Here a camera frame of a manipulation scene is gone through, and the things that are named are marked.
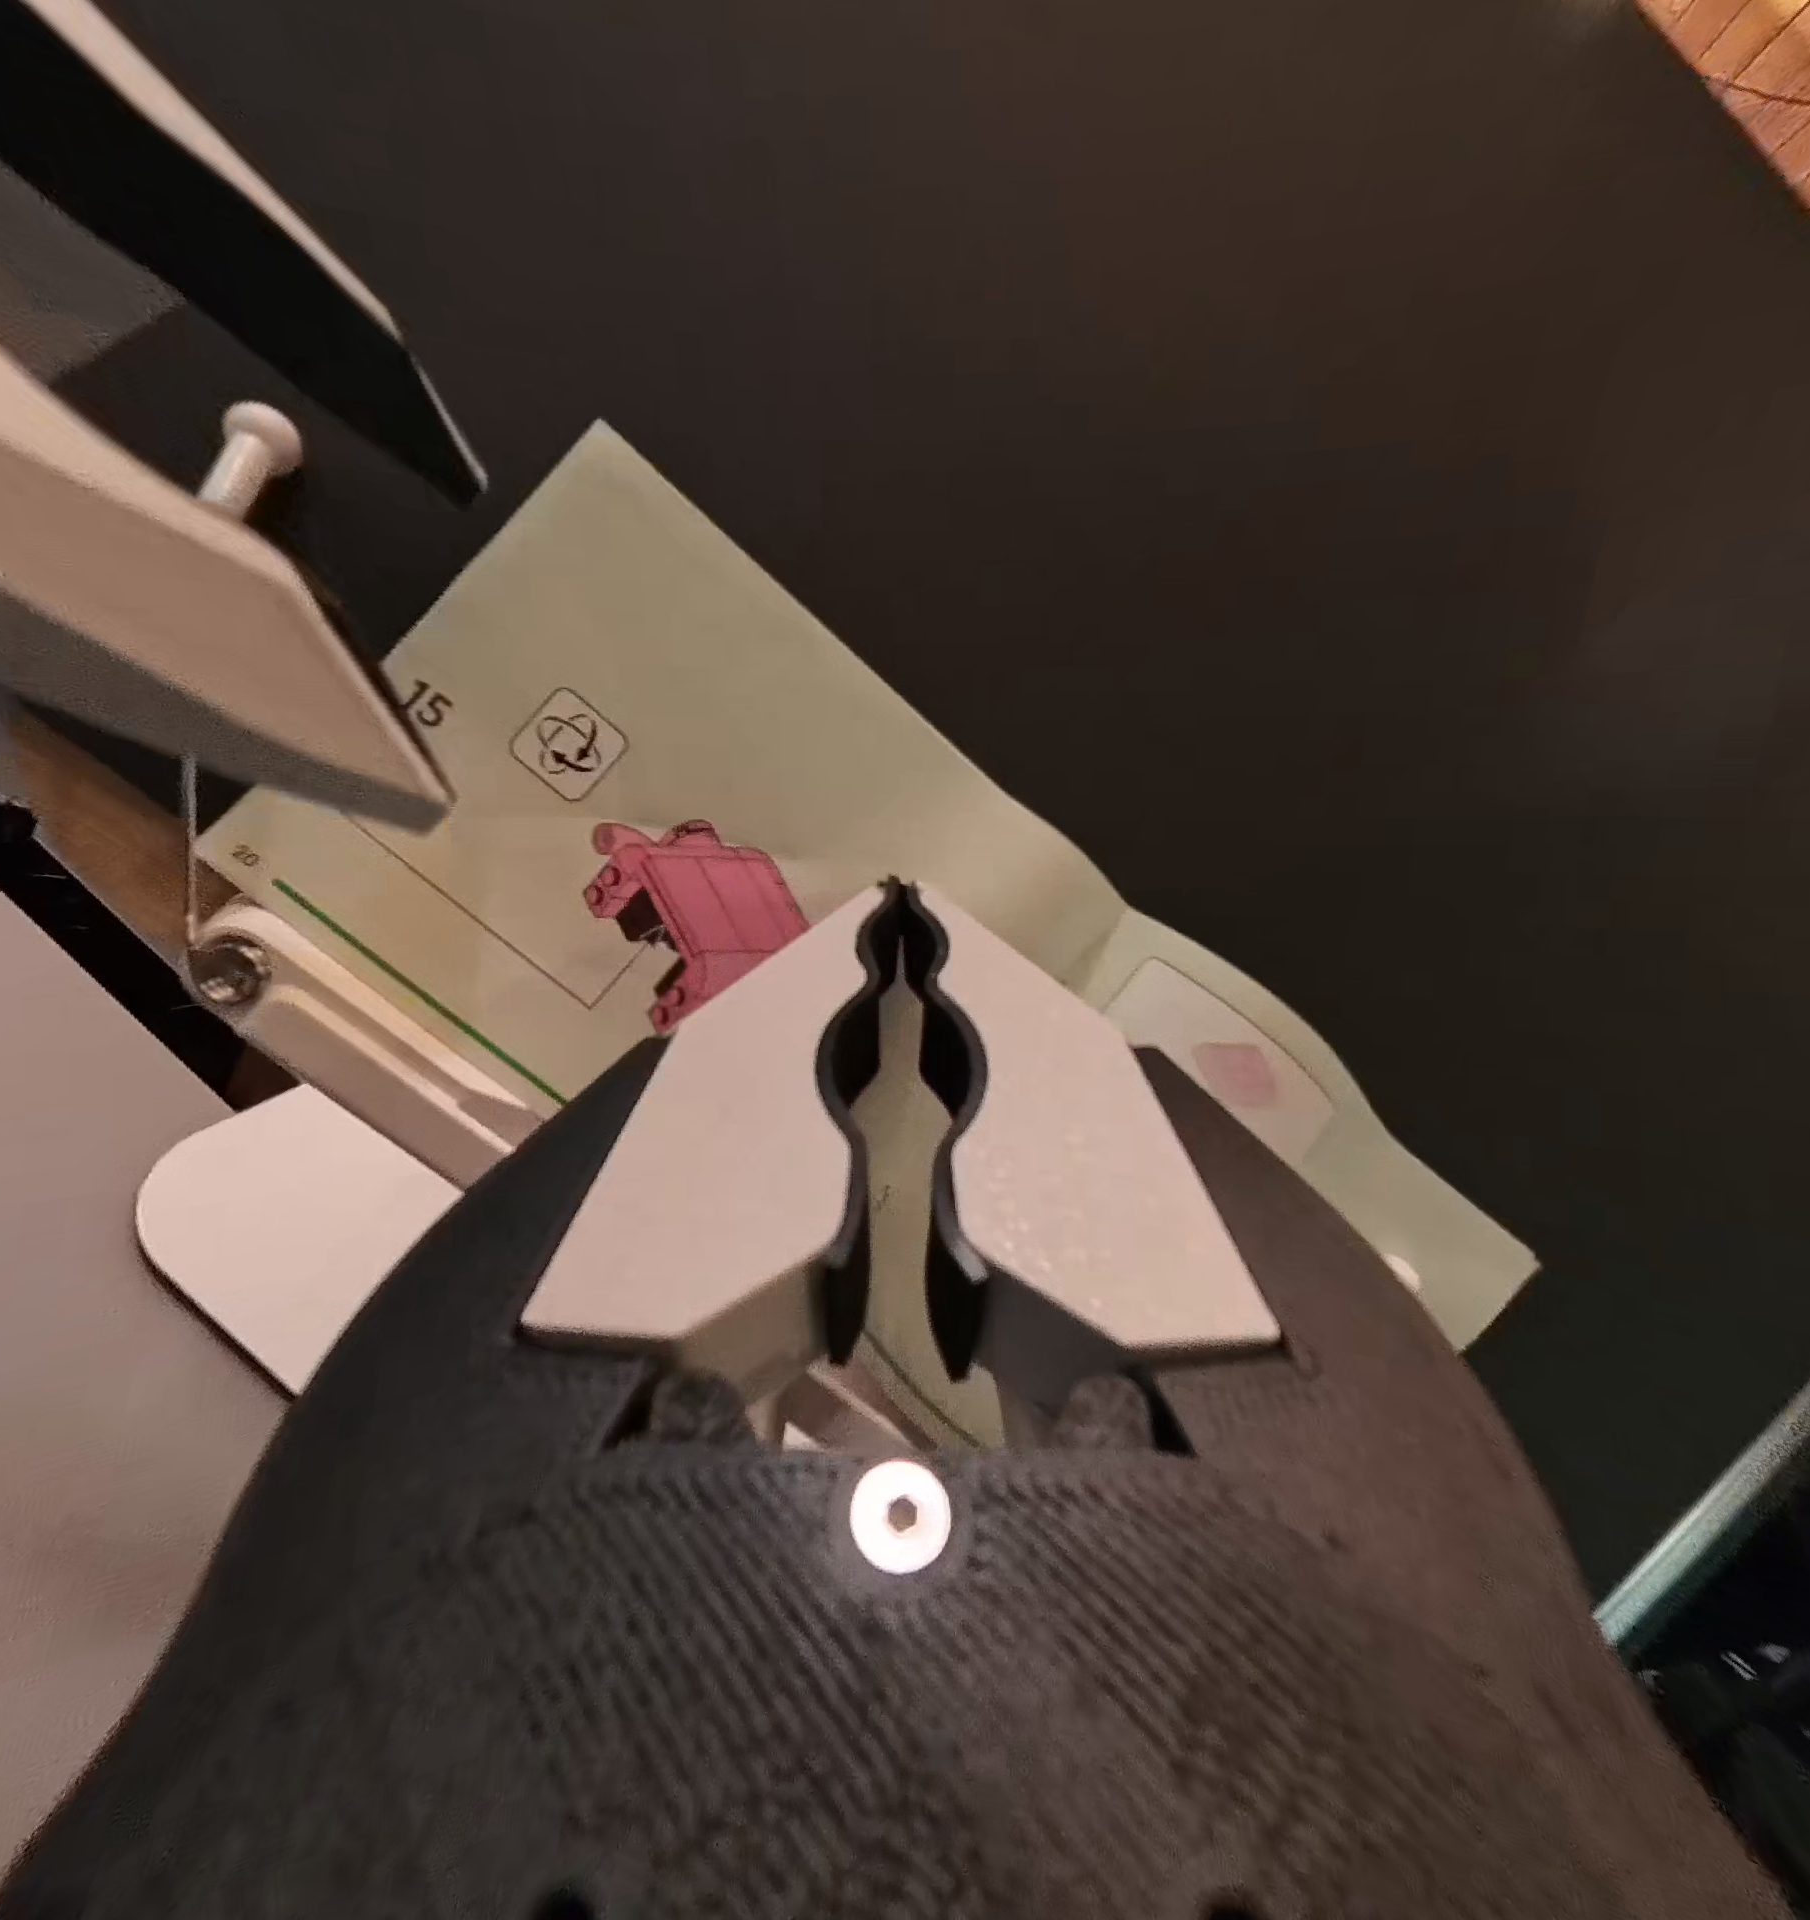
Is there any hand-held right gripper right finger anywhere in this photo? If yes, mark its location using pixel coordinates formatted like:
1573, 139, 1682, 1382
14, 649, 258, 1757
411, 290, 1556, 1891
904, 881, 1285, 1442

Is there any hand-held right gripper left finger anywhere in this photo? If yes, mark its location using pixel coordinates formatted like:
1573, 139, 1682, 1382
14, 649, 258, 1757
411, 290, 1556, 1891
520, 881, 908, 1442

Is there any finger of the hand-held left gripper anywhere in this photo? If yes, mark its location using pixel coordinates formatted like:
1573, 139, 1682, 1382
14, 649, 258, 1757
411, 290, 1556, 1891
0, 292, 461, 835
0, 0, 491, 508

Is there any white book stand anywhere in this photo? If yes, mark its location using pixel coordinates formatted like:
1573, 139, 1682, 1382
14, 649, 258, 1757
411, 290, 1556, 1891
136, 403, 577, 1397

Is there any brick instruction booklet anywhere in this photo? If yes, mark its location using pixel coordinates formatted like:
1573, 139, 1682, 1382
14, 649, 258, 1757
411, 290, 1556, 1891
191, 420, 1542, 1442

